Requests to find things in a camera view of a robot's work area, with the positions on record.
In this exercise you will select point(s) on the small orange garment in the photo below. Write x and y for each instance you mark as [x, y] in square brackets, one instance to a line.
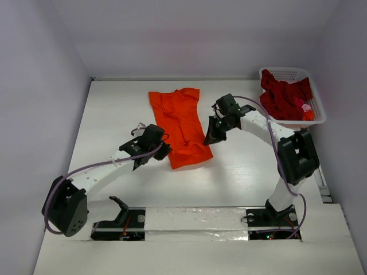
[308, 116]

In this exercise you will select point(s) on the white plastic basket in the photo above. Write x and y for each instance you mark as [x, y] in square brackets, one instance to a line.
[292, 75]

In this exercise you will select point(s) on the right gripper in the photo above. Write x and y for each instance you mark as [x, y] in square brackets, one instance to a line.
[217, 126]

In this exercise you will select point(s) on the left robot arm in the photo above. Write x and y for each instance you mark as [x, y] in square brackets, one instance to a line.
[69, 204]

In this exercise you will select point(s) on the pink garment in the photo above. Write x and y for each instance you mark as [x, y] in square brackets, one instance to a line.
[300, 104]

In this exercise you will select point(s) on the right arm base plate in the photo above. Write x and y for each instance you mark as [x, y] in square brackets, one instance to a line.
[263, 226]

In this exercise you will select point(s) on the orange t shirt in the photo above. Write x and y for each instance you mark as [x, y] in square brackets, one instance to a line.
[176, 113]

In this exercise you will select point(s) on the dark red t shirt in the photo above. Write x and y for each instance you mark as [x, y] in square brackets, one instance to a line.
[278, 98]

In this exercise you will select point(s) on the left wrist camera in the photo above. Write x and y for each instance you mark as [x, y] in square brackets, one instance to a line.
[141, 126]

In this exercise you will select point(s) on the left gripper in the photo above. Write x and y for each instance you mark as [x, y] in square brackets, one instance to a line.
[164, 150]

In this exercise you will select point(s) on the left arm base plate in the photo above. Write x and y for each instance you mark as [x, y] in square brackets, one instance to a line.
[131, 229]

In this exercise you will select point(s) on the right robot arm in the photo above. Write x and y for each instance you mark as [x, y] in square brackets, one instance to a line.
[294, 151]

